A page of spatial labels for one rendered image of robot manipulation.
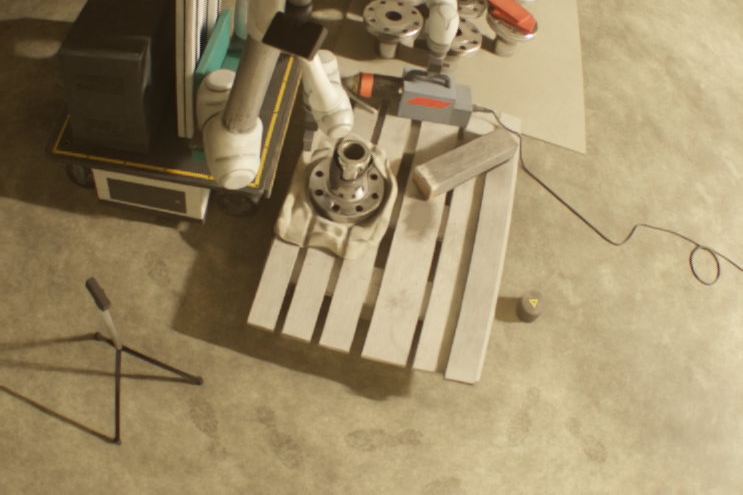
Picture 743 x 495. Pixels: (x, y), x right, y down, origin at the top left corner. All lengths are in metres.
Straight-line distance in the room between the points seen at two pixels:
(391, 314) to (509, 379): 0.53
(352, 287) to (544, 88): 1.49
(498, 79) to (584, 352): 1.37
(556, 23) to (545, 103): 0.67
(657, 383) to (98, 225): 2.38
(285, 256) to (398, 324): 0.44
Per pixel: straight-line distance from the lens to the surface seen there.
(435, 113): 3.12
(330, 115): 2.31
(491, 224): 2.93
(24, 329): 2.90
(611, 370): 3.04
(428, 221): 2.90
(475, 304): 2.75
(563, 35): 4.07
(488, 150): 3.04
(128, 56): 2.41
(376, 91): 3.07
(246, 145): 2.27
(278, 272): 2.72
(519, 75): 3.70
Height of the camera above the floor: 2.54
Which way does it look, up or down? 57 degrees down
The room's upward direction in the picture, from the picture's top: 13 degrees clockwise
